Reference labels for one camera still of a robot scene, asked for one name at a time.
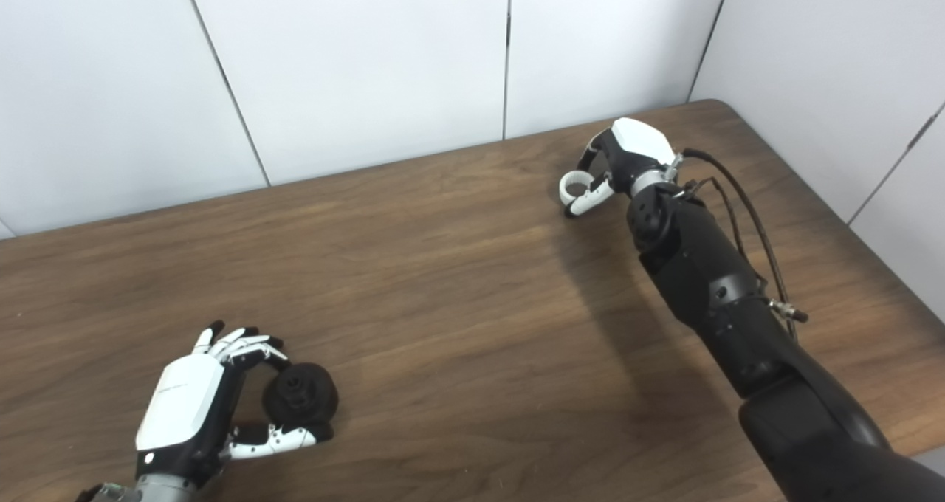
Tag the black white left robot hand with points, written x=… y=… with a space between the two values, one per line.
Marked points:
x=181 y=402

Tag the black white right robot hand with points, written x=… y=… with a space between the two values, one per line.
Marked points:
x=638 y=144

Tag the round black part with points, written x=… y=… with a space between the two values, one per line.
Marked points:
x=306 y=391

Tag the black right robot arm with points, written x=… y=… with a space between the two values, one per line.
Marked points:
x=723 y=295

